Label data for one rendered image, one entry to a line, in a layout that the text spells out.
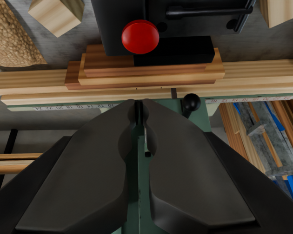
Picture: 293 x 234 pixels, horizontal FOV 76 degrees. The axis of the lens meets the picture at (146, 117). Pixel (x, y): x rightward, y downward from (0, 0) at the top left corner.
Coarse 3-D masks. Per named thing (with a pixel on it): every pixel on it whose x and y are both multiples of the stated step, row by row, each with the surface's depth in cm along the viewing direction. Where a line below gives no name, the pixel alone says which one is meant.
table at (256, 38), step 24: (24, 0) 24; (24, 24) 27; (96, 24) 27; (264, 24) 28; (288, 24) 28; (48, 48) 31; (72, 48) 31; (240, 48) 32; (264, 48) 32; (288, 48) 32
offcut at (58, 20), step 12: (36, 0) 21; (48, 0) 20; (60, 0) 20; (72, 0) 22; (36, 12) 21; (48, 12) 21; (60, 12) 21; (72, 12) 22; (48, 24) 23; (60, 24) 23; (72, 24) 23
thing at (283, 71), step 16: (224, 64) 35; (240, 64) 34; (256, 64) 34; (272, 64) 34; (288, 64) 34; (0, 80) 34; (16, 80) 34; (32, 80) 34; (48, 80) 34; (64, 80) 34; (224, 80) 33; (240, 80) 34; (256, 80) 34; (272, 80) 34; (288, 80) 34
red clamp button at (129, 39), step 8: (128, 24) 14; (136, 24) 14; (144, 24) 14; (152, 24) 14; (128, 32) 14; (136, 32) 14; (144, 32) 14; (152, 32) 14; (128, 40) 15; (136, 40) 15; (144, 40) 15; (152, 40) 15; (128, 48) 15; (136, 48) 15; (144, 48) 15; (152, 48) 16
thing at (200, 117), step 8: (168, 104) 26; (176, 104) 26; (200, 104) 26; (192, 112) 26; (200, 112) 25; (192, 120) 25; (200, 120) 25; (208, 120) 25; (200, 128) 24; (208, 128) 24
